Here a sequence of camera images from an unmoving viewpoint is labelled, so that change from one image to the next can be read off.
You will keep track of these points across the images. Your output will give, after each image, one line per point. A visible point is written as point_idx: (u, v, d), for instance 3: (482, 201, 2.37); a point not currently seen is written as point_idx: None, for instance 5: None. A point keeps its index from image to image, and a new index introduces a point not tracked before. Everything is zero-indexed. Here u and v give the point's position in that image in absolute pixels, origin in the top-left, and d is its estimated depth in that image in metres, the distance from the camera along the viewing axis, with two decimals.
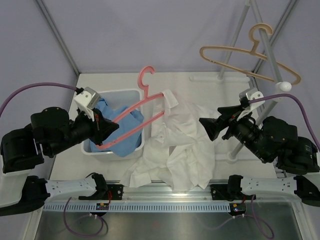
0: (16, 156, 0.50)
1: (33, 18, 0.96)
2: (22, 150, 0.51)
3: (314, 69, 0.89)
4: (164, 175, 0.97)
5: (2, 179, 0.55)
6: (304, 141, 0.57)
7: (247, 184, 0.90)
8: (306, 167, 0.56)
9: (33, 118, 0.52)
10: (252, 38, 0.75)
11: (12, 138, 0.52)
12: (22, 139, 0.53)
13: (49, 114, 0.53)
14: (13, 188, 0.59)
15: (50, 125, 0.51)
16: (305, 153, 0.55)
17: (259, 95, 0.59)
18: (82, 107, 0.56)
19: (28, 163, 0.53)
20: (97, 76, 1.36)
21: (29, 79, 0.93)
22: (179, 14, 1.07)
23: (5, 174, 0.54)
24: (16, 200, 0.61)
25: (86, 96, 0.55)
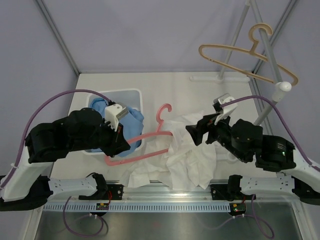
0: (45, 148, 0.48)
1: (33, 19, 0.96)
2: (52, 142, 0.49)
3: (314, 69, 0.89)
4: (164, 175, 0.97)
5: (23, 171, 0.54)
6: (276, 139, 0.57)
7: (246, 184, 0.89)
8: (280, 164, 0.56)
9: (73, 114, 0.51)
10: (252, 38, 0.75)
11: (42, 130, 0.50)
12: (52, 132, 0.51)
13: (88, 112, 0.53)
14: (25, 184, 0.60)
15: (90, 122, 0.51)
16: (276, 151, 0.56)
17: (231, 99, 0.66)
18: (110, 116, 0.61)
19: (55, 156, 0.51)
20: (97, 76, 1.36)
21: (29, 79, 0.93)
22: (179, 14, 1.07)
23: (29, 164, 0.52)
24: (23, 195, 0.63)
25: (118, 107, 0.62)
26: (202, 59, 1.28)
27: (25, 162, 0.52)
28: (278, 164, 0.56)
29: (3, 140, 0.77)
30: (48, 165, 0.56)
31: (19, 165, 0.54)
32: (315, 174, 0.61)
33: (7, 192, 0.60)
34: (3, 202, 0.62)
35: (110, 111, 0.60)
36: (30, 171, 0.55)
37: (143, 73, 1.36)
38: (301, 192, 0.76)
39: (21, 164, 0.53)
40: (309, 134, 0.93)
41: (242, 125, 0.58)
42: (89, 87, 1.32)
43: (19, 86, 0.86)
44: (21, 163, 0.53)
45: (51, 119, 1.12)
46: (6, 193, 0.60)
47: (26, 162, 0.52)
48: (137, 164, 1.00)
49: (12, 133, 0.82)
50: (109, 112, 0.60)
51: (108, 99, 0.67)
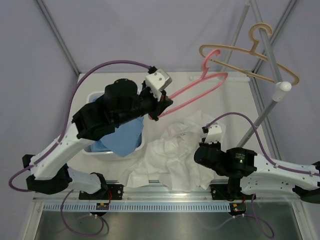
0: (96, 125, 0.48)
1: (33, 19, 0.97)
2: (97, 119, 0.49)
3: (314, 69, 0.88)
4: (164, 176, 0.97)
5: (64, 149, 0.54)
6: (234, 151, 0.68)
7: (246, 183, 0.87)
8: (242, 171, 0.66)
9: (106, 88, 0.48)
10: (252, 38, 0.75)
11: (88, 110, 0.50)
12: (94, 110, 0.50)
13: (121, 84, 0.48)
14: (60, 163, 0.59)
15: (124, 94, 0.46)
16: (235, 161, 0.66)
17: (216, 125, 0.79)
18: (151, 86, 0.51)
19: (103, 132, 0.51)
20: (97, 76, 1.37)
21: (28, 80, 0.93)
22: (179, 14, 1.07)
23: (77, 140, 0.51)
24: (51, 176, 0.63)
25: (160, 78, 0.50)
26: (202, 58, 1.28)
27: (73, 137, 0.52)
28: (241, 171, 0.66)
29: (2, 139, 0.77)
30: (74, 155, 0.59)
31: (63, 140, 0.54)
32: (281, 173, 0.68)
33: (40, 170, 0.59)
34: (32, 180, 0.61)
35: (152, 83, 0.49)
36: (71, 133, 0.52)
37: (143, 73, 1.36)
38: (301, 192, 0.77)
39: (65, 140, 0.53)
40: (309, 134, 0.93)
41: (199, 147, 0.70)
42: (89, 87, 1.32)
43: (19, 87, 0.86)
44: (66, 138, 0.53)
45: (52, 119, 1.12)
46: (39, 171, 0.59)
47: (74, 138, 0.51)
48: (137, 164, 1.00)
49: (12, 132, 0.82)
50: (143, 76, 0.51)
51: (147, 66, 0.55)
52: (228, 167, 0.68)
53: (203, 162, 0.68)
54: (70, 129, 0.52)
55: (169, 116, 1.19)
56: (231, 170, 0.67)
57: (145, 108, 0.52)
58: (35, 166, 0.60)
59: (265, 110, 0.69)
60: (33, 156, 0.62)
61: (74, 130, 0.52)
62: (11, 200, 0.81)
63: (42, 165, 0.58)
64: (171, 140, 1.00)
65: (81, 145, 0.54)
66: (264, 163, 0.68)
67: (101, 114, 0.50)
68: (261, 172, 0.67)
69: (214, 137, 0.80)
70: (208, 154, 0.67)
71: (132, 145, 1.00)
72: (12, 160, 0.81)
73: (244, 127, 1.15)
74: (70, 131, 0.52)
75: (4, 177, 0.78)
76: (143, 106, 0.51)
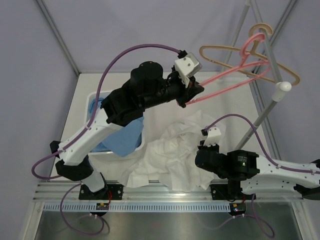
0: (124, 111, 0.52)
1: (33, 19, 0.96)
2: (126, 105, 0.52)
3: (314, 69, 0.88)
4: (164, 176, 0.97)
5: (93, 134, 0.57)
6: (235, 153, 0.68)
7: (246, 183, 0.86)
8: (245, 173, 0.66)
9: (132, 73, 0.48)
10: (252, 38, 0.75)
11: (117, 96, 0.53)
12: (122, 96, 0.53)
13: (146, 67, 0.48)
14: (88, 148, 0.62)
15: (151, 77, 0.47)
16: (237, 164, 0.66)
17: (215, 129, 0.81)
18: (180, 73, 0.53)
19: (132, 117, 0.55)
20: (98, 76, 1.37)
21: (28, 80, 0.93)
22: (179, 14, 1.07)
23: (107, 125, 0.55)
24: (79, 162, 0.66)
25: (188, 64, 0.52)
26: (202, 59, 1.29)
27: (102, 122, 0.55)
28: (244, 174, 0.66)
29: (3, 139, 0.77)
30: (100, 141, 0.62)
31: (92, 126, 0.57)
32: (284, 173, 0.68)
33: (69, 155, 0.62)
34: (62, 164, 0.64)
35: (181, 69, 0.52)
36: (100, 119, 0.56)
37: None
38: (303, 190, 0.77)
39: (94, 125, 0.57)
40: (309, 134, 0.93)
41: (200, 151, 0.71)
42: (89, 87, 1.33)
43: (19, 86, 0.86)
44: (95, 124, 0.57)
45: (52, 119, 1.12)
46: (69, 155, 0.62)
47: (104, 122, 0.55)
48: (137, 164, 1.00)
49: (12, 132, 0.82)
50: (174, 61, 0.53)
51: (178, 51, 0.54)
52: (231, 170, 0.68)
53: (205, 166, 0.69)
54: (99, 114, 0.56)
55: (169, 116, 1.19)
56: (234, 173, 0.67)
57: (171, 94, 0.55)
58: (64, 151, 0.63)
59: (264, 110, 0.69)
60: (61, 142, 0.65)
61: (104, 115, 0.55)
62: (11, 200, 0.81)
63: (71, 150, 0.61)
64: (171, 140, 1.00)
65: (109, 130, 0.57)
66: (267, 164, 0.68)
67: (129, 99, 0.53)
68: (265, 173, 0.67)
69: (213, 140, 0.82)
70: (209, 159, 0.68)
71: (132, 145, 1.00)
72: (12, 160, 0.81)
73: (244, 127, 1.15)
74: (99, 116, 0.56)
75: (5, 176, 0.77)
76: (169, 92, 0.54)
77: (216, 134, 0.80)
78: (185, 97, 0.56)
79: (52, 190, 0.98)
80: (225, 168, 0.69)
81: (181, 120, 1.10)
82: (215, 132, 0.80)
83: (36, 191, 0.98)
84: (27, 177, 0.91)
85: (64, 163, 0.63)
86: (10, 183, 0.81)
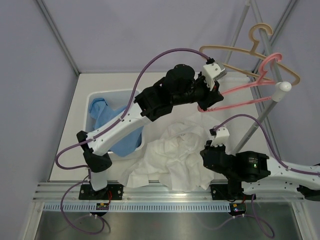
0: (158, 106, 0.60)
1: (33, 19, 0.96)
2: (159, 101, 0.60)
3: (314, 69, 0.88)
4: (164, 176, 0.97)
5: (127, 125, 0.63)
6: (246, 155, 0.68)
7: (248, 184, 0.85)
8: (256, 175, 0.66)
9: (169, 73, 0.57)
10: (252, 38, 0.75)
11: (150, 93, 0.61)
12: (155, 93, 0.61)
13: (182, 68, 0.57)
14: (116, 139, 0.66)
15: (186, 76, 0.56)
16: (248, 166, 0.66)
17: (224, 129, 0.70)
18: (207, 77, 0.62)
19: (162, 112, 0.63)
20: (98, 76, 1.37)
21: (28, 80, 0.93)
22: (179, 14, 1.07)
23: (141, 117, 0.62)
24: (103, 153, 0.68)
25: (216, 69, 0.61)
26: (202, 59, 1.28)
27: (137, 115, 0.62)
28: (254, 175, 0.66)
29: (2, 139, 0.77)
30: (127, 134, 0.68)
31: (126, 118, 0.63)
32: (293, 175, 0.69)
33: (98, 145, 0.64)
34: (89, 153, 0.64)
35: (208, 72, 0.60)
36: (134, 111, 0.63)
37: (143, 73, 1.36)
38: (305, 191, 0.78)
39: (127, 117, 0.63)
40: (309, 134, 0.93)
41: (209, 152, 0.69)
42: (89, 87, 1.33)
43: (19, 86, 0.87)
44: (128, 116, 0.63)
45: (52, 119, 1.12)
46: (99, 144, 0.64)
47: (138, 115, 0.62)
48: (137, 164, 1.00)
49: (12, 132, 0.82)
50: (203, 66, 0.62)
51: (207, 57, 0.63)
52: (241, 171, 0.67)
53: (215, 167, 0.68)
54: (133, 108, 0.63)
55: (169, 116, 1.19)
56: (244, 175, 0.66)
57: (197, 96, 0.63)
58: (93, 141, 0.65)
59: (265, 110, 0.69)
60: (88, 132, 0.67)
61: (138, 108, 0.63)
62: (11, 200, 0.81)
63: (102, 139, 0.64)
64: (171, 140, 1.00)
65: (140, 123, 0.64)
66: (276, 166, 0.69)
67: (161, 96, 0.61)
68: (275, 175, 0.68)
69: (220, 141, 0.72)
70: (220, 160, 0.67)
71: (132, 145, 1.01)
72: (11, 160, 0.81)
73: (245, 127, 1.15)
74: (133, 109, 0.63)
75: (4, 176, 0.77)
76: (196, 94, 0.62)
77: (223, 134, 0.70)
78: (206, 101, 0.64)
79: (52, 190, 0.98)
80: (235, 170, 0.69)
81: (181, 120, 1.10)
82: (223, 132, 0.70)
83: (36, 191, 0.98)
84: (26, 177, 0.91)
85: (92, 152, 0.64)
86: (10, 183, 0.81)
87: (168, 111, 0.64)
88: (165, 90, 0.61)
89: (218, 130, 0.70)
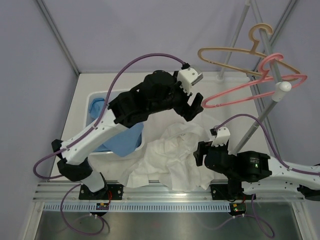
0: (133, 112, 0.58)
1: (33, 19, 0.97)
2: (134, 107, 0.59)
3: (314, 69, 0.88)
4: (164, 176, 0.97)
5: (99, 133, 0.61)
6: (247, 154, 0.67)
7: (248, 184, 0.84)
8: (258, 175, 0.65)
9: (147, 78, 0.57)
10: (252, 38, 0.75)
11: (125, 98, 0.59)
12: (130, 99, 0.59)
13: (159, 75, 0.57)
14: (90, 147, 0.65)
15: (163, 83, 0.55)
16: (249, 166, 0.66)
17: (224, 129, 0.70)
18: (184, 81, 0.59)
19: (137, 119, 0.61)
20: (98, 76, 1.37)
21: (28, 80, 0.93)
22: (179, 14, 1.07)
23: (114, 124, 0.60)
24: (80, 161, 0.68)
25: (193, 74, 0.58)
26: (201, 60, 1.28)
27: (110, 122, 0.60)
28: (256, 175, 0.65)
29: (2, 139, 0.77)
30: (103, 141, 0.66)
31: (99, 126, 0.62)
32: (294, 175, 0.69)
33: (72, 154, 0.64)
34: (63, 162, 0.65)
35: (185, 77, 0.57)
36: (108, 118, 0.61)
37: (143, 73, 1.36)
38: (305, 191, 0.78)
39: (101, 125, 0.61)
40: (308, 134, 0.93)
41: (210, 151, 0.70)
42: (89, 87, 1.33)
43: (19, 86, 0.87)
44: (102, 123, 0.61)
45: (52, 120, 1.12)
46: (72, 153, 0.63)
47: (111, 123, 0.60)
48: (137, 164, 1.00)
49: (12, 132, 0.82)
50: (178, 71, 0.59)
51: (183, 62, 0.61)
52: (242, 171, 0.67)
53: (216, 167, 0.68)
54: (107, 115, 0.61)
55: (169, 116, 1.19)
56: (245, 174, 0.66)
57: (175, 102, 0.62)
58: (67, 150, 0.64)
59: (264, 111, 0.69)
60: (63, 141, 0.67)
61: (112, 116, 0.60)
62: (11, 200, 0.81)
63: (75, 148, 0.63)
64: (171, 140, 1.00)
65: (114, 131, 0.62)
66: (277, 166, 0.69)
67: (137, 102, 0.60)
68: (276, 175, 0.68)
69: (221, 141, 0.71)
70: (221, 160, 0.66)
71: (132, 145, 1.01)
72: (11, 160, 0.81)
73: (245, 127, 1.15)
74: (107, 117, 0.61)
75: (4, 176, 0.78)
76: (175, 100, 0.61)
77: (224, 134, 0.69)
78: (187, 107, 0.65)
79: (52, 190, 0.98)
80: (236, 170, 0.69)
81: (181, 120, 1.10)
82: (224, 131, 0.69)
83: (36, 191, 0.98)
84: (26, 177, 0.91)
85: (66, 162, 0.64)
86: (10, 183, 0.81)
87: (143, 118, 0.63)
88: (142, 97, 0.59)
89: (218, 130, 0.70)
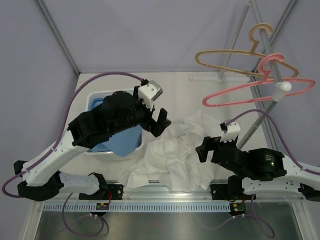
0: (91, 133, 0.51)
1: (33, 19, 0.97)
2: (93, 127, 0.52)
3: (314, 69, 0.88)
4: (164, 176, 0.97)
5: (57, 156, 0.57)
6: (263, 152, 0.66)
7: (248, 184, 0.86)
8: (272, 174, 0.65)
9: (105, 100, 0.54)
10: (252, 39, 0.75)
11: (85, 118, 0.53)
12: (90, 119, 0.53)
13: (120, 96, 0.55)
14: (52, 169, 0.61)
15: (122, 105, 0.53)
16: (264, 164, 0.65)
17: (235, 124, 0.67)
18: (144, 98, 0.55)
19: (98, 141, 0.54)
20: (98, 76, 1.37)
21: (28, 80, 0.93)
22: (179, 14, 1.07)
23: (73, 146, 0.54)
24: (43, 182, 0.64)
25: (152, 90, 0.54)
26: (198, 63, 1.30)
27: (67, 145, 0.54)
28: (270, 174, 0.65)
29: (2, 139, 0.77)
30: (65, 163, 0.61)
31: (58, 147, 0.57)
32: (307, 175, 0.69)
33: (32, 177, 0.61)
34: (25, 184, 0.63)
35: (144, 93, 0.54)
36: (66, 139, 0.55)
37: (143, 73, 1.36)
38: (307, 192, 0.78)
39: (60, 146, 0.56)
40: (308, 134, 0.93)
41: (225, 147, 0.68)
42: (89, 87, 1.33)
43: (19, 86, 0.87)
44: (61, 145, 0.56)
45: (52, 119, 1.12)
46: (32, 176, 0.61)
47: (70, 145, 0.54)
48: (137, 164, 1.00)
49: (12, 132, 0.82)
50: (139, 88, 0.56)
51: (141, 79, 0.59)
52: (257, 169, 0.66)
53: (228, 164, 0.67)
54: (65, 136, 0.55)
55: (169, 116, 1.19)
56: (259, 173, 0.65)
57: (137, 121, 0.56)
58: (27, 173, 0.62)
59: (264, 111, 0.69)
60: (26, 163, 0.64)
61: (70, 137, 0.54)
62: (11, 200, 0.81)
63: (35, 171, 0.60)
64: (171, 140, 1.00)
65: (73, 152, 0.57)
66: (291, 166, 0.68)
67: (97, 123, 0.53)
68: (290, 175, 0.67)
69: (230, 136, 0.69)
70: (235, 157, 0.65)
71: (132, 145, 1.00)
72: (11, 160, 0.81)
73: (245, 126, 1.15)
74: (65, 138, 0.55)
75: (4, 177, 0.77)
76: (137, 118, 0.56)
77: (234, 130, 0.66)
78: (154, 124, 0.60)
79: None
80: (250, 168, 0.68)
81: (181, 120, 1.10)
82: (234, 127, 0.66)
83: None
84: None
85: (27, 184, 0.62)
86: (10, 183, 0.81)
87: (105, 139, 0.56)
88: (102, 117, 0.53)
89: (229, 126, 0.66)
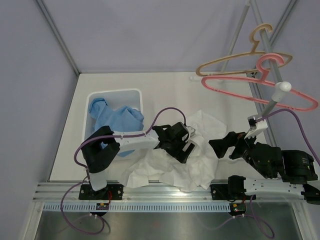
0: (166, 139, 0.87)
1: (34, 20, 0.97)
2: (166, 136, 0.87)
3: (314, 69, 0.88)
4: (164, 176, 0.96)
5: (146, 140, 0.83)
6: (300, 155, 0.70)
7: (251, 185, 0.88)
8: (305, 177, 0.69)
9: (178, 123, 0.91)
10: (253, 40, 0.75)
11: (160, 130, 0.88)
12: (162, 131, 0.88)
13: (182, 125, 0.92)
14: (130, 146, 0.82)
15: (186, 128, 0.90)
16: (299, 167, 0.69)
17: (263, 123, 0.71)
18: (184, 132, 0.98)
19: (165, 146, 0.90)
20: (98, 76, 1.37)
21: (28, 80, 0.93)
22: (179, 15, 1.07)
23: (157, 141, 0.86)
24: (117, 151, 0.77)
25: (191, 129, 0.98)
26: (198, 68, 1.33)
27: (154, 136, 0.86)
28: (303, 177, 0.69)
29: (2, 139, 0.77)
30: (132, 148, 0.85)
31: (147, 135, 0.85)
32: None
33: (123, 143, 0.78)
34: (113, 144, 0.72)
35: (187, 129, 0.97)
36: (154, 134, 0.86)
37: (143, 73, 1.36)
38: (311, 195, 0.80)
39: (148, 135, 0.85)
40: (307, 133, 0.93)
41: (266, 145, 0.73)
42: (89, 87, 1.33)
43: (20, 86, 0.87)
44: (149, 135, 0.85)
45: (52, 119, 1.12)
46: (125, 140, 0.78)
47: (154, 138, 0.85)
48: (137, 164, 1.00)
49: (12, 132, 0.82)
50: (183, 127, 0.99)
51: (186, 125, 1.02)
52: (292, 171, 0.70)
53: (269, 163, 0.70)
54: (153, 133, 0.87)
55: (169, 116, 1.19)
56: (294, 175, 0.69)
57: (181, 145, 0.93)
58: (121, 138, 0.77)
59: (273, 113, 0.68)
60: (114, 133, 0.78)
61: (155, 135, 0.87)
62: (11, 200, 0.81)
63: (128, 140, 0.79)
64: None
65: (149, 144, 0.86)
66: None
67: (167, 134, 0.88)
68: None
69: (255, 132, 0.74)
70: (277, 156, 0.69)
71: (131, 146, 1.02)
72: (11, 160, 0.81)
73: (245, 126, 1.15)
74: (153, 133, 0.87)
75: (4, 176, 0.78)
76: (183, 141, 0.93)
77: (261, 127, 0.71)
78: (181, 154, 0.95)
79: (52, 190, 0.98)
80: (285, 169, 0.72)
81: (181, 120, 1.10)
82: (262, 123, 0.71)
83: (36, 191, 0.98)
84: (26, 177, 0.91)
85: (116, 144, 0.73)
86: (10, 183, 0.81)
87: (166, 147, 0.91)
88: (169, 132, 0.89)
89: (258, 122, 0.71)
